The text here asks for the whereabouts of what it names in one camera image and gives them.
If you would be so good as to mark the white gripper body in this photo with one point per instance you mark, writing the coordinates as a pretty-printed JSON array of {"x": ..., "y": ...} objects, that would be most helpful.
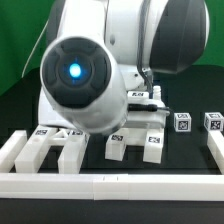
[{"x": 146, "y": 111}]

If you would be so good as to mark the white chair seat part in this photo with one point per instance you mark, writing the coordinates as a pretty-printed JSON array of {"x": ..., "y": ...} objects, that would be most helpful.
[{"x": 137, "y": 136}]

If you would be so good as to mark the white chair back part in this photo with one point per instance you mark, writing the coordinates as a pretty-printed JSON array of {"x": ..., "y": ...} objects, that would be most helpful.
[{"x": 53, "y": 150}]

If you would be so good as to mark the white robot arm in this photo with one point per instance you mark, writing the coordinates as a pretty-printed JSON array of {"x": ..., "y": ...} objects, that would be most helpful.
[{"x": 99, "y": 50}]

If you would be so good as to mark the white bar part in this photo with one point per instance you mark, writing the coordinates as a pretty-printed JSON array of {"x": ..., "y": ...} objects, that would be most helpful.
[{"x": 11, "y": 149}]

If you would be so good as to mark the white front fence wall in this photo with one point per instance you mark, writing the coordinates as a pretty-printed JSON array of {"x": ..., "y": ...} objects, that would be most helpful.
[{"x": 113, "y": 187}]

